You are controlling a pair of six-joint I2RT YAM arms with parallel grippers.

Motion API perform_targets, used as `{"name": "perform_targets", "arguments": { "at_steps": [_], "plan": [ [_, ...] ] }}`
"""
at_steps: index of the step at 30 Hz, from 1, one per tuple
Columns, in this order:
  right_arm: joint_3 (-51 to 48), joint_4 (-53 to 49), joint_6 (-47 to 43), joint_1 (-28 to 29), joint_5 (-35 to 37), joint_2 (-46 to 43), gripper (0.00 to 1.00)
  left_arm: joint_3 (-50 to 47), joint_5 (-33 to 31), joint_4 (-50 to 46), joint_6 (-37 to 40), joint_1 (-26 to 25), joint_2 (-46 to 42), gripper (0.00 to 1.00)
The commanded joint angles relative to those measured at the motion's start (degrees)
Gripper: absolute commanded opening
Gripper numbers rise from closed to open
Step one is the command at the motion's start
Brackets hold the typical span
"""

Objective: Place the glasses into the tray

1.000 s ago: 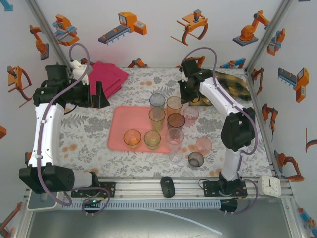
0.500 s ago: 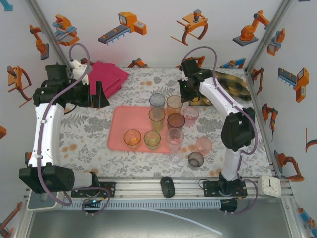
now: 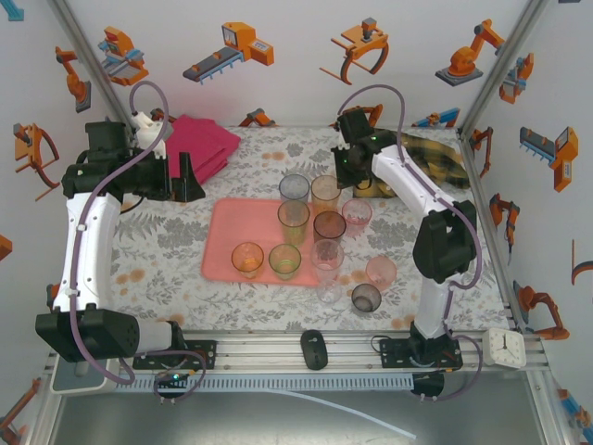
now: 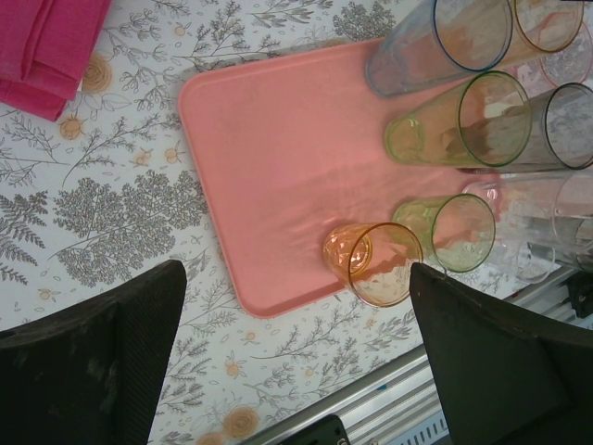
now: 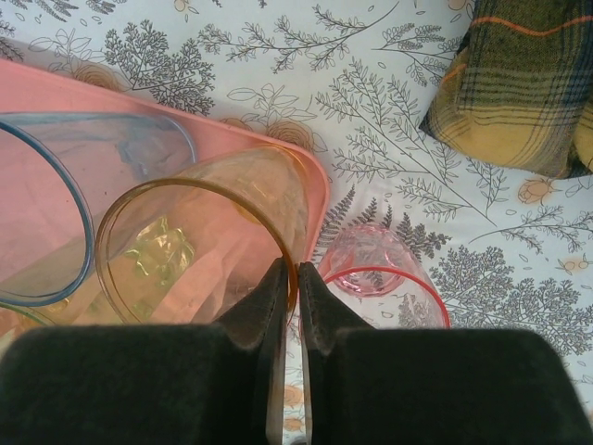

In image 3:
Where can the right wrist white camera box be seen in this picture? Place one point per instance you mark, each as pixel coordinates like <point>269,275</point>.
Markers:
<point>339,148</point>

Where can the grey white box device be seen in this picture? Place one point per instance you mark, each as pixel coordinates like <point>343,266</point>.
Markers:
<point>88,382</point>

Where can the tall blue plastic glass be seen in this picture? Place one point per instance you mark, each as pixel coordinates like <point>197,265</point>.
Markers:
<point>293,187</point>

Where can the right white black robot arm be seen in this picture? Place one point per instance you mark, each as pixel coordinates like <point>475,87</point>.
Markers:
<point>433,310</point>

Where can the tall orange plastic glass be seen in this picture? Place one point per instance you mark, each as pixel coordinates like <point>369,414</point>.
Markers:
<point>325,194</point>

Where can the folded magenta cloth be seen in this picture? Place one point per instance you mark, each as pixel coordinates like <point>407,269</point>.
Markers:
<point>204,143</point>

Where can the black electronics block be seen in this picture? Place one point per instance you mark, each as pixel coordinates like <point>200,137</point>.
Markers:
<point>428,385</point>

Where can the yellow black plaid shirt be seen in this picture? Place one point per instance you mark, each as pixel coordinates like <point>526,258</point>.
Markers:
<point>440,157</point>

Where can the aluminium table side rail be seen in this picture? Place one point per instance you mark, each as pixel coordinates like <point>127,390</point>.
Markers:
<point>506,278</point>

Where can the white square clock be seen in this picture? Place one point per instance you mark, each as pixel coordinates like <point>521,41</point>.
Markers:
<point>502,347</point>

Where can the tall dark brown glass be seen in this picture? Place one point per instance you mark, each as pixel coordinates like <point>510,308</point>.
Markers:
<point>329,227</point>

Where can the pink plastic tray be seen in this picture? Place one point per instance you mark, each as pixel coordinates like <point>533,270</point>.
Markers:
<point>241,222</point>

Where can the short salmon plastic glass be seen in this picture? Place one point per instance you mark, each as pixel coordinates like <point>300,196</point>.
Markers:
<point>381,273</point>

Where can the black computer mouse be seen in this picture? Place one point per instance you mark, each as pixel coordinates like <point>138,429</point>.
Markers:
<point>314,350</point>

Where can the short dark grey glass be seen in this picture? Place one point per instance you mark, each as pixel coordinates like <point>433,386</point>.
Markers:
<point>366,299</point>

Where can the aluminium frame post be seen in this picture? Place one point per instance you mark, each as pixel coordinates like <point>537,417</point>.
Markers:
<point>499,69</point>
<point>96,69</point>

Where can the grey floral tablecloth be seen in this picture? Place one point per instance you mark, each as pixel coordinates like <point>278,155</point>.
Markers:
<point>301,317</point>

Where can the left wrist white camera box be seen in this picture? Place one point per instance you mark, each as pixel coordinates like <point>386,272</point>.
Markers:
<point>150,136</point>

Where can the tall clear plastic glass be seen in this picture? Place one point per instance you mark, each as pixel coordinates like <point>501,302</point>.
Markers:
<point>327,264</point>

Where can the aluminium frame cross rail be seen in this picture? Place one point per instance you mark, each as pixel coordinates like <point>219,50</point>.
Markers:
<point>259,352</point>

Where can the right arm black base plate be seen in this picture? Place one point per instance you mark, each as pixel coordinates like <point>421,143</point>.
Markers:
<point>394,354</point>

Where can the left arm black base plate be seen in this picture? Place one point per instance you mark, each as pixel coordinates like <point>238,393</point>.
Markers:
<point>204,354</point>

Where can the tall green plastic glass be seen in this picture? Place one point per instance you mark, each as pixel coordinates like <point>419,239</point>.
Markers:
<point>293,227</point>

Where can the short pink plastic glass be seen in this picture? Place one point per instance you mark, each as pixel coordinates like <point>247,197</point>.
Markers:
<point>356,220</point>

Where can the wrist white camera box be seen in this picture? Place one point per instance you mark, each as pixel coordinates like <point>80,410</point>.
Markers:
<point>150,136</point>
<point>339,148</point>

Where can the short green plastic glass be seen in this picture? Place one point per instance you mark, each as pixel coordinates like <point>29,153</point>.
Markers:
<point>284,264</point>

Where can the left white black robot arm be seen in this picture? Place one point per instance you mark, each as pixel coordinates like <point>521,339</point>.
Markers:
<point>88,250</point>

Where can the black board with green light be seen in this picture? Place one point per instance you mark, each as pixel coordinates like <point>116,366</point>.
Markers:
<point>172,377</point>

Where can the short amber plastic glass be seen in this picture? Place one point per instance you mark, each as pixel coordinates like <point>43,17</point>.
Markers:
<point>247,262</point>

